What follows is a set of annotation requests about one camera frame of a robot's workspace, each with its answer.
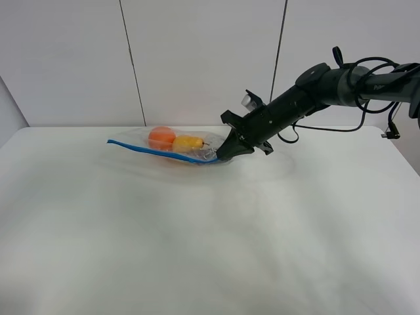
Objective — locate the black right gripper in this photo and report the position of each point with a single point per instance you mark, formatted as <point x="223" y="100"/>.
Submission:
<point x="252" y="130"/>

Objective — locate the clear blue-zip plastic bag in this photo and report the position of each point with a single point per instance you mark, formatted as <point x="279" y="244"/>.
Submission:
<point x="136" y="140"/>

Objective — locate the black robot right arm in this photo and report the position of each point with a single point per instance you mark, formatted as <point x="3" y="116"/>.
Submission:
<point x="318" y="88"/>

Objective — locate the yellow pear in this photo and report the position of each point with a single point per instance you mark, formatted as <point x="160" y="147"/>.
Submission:
<point x="186" y="143"/>

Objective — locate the orange fruit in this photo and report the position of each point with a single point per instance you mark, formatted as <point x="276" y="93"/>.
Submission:
<point x="161" y="138"/>

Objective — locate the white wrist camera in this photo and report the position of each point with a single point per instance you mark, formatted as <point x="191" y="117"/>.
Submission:
<point x="249" y="100"/>

